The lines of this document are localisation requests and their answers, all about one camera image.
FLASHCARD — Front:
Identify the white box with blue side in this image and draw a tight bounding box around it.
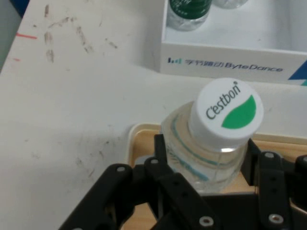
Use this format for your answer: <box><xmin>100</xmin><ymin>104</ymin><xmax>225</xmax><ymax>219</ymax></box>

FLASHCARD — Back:
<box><xmin>159</xmin><ymin>0</ymin><xmax>307</xmax><ymax>87</ymax></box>

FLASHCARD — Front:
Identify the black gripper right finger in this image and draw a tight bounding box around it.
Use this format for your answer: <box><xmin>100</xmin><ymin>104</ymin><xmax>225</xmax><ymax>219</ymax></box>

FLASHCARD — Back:
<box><xmin>239</xmin><ymin>138</ymin><xmax>307</xmax><ymax>230</ymax></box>

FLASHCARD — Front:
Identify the clear water bottle green label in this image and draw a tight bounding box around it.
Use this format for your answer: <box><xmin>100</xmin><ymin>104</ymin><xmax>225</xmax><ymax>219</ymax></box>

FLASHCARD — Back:
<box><xmin>160</xmin><ymin>78</ymin><xmax>264</xmax><ymax>195</ymax></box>
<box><xmin>166</xmin><ymin>0</ymin><xmax>213</xmax><ymax>32</ymax></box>
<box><xmin>213</xmin><ymin>0</ymin><xmax>250</xmax><ymax>10</ymax></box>

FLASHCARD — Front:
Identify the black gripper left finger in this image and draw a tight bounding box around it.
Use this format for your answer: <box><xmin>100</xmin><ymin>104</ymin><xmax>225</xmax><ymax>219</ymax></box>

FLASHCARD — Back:
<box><xmin>59</xmin><ymin>134</ymin><xmax>221</xmax><ymax>230</ymax></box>

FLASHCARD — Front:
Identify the wooden tray with cream rim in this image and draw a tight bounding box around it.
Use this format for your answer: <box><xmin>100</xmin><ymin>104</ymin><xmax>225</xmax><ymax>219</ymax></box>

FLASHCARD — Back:
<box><xmin>127</xmin><ymin>123</ymin><xmax>307</xmax><ymax>230</ymax></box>

